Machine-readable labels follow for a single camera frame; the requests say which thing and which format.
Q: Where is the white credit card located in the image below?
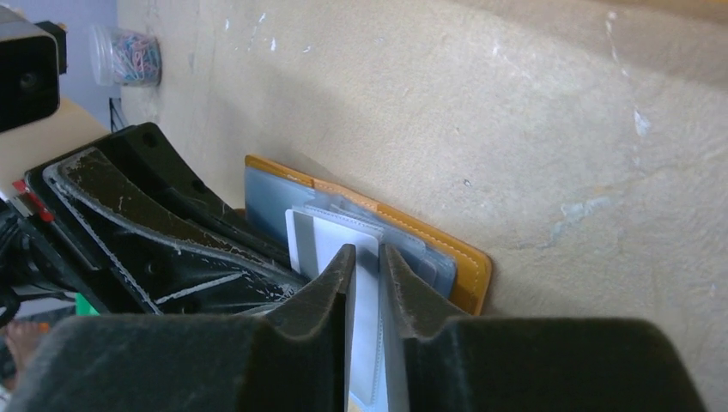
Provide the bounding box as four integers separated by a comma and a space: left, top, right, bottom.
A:
284, 207, 388, 411

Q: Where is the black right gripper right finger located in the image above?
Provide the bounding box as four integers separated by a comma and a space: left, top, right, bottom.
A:
379, 245, 705, 411

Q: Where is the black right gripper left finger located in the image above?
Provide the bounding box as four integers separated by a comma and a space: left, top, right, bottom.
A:
8, 251, 354, 411

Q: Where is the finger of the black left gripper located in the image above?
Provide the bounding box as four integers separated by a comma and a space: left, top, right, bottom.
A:
94, 122, 289, 268

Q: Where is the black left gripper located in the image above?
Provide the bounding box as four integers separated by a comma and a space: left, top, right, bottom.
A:
1, 148, 306, 314

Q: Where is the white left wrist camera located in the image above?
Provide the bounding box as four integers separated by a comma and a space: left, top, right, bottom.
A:
1, 5, 67, 132

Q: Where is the clear jar of paper clips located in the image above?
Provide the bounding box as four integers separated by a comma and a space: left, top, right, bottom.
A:
89, 25, 162, 87

